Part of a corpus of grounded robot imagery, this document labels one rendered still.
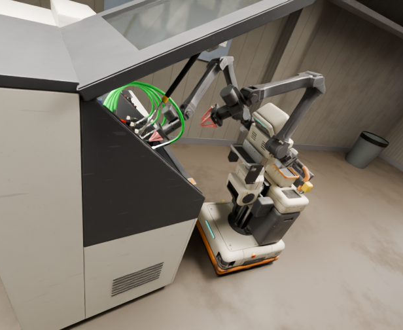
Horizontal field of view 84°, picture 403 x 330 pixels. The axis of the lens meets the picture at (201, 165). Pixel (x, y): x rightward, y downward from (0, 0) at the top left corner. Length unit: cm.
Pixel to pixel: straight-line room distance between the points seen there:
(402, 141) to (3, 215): 725
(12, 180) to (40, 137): 16
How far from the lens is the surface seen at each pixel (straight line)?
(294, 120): 129
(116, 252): 124
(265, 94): 106
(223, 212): 217
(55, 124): 73
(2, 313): 196
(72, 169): 82
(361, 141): 567
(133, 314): 185
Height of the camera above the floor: 172
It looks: 33 degrees down
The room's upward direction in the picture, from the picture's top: 19 degrees clockwise
